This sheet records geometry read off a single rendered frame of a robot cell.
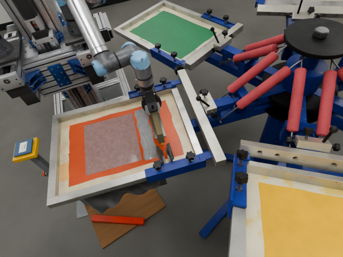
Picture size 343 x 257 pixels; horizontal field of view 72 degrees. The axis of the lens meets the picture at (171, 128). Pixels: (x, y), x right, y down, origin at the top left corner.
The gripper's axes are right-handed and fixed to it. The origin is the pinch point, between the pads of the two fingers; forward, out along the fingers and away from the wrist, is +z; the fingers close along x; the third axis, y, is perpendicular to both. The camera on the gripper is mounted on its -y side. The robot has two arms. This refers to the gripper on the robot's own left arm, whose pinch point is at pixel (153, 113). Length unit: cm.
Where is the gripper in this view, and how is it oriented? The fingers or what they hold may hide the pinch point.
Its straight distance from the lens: 124.9
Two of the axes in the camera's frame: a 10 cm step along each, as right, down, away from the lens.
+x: -9.6, 2.6, -0.6
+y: -2.5, -7.7, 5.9
